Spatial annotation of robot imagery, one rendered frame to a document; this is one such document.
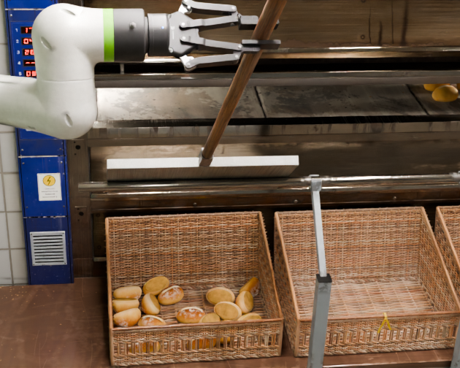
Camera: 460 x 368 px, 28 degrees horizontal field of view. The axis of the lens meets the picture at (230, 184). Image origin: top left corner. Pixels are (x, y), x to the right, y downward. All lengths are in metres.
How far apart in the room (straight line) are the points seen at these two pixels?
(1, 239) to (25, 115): 1.68
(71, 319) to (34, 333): 0.14
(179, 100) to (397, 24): 0.81
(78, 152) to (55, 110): 1.51
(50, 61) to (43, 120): 0.11
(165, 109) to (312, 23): 0.60
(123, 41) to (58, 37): 0.11
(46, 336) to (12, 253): 0.38
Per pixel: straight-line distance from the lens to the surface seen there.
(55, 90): 1.61
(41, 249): 3.29
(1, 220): 3.27
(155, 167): 2.60
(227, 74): 2.86
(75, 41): 1.59
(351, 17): 3.04
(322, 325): 2.84
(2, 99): 1.69
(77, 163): 3.14
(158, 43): 1.61
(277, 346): 3.00
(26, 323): 3.19
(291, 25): 3.00
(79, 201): 3.21
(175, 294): 3.20
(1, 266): 3.37
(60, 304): 3.26
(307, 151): 3.22
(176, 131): 3.09
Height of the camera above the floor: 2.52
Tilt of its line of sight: 29 degrees down
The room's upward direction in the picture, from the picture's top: 2 degrees clockwise
